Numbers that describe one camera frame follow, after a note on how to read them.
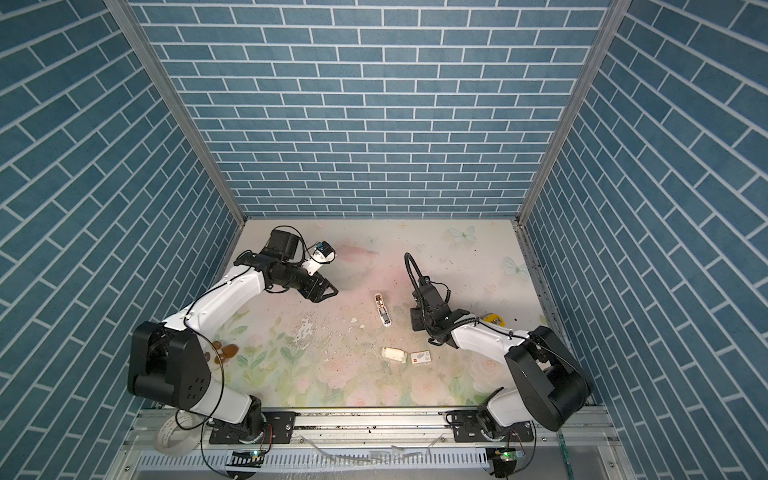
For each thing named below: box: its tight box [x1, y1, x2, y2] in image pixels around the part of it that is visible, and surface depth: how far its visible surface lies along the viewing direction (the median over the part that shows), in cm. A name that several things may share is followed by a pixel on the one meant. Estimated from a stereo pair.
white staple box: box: [410, 350, 432, 365], surface depth 86 cm
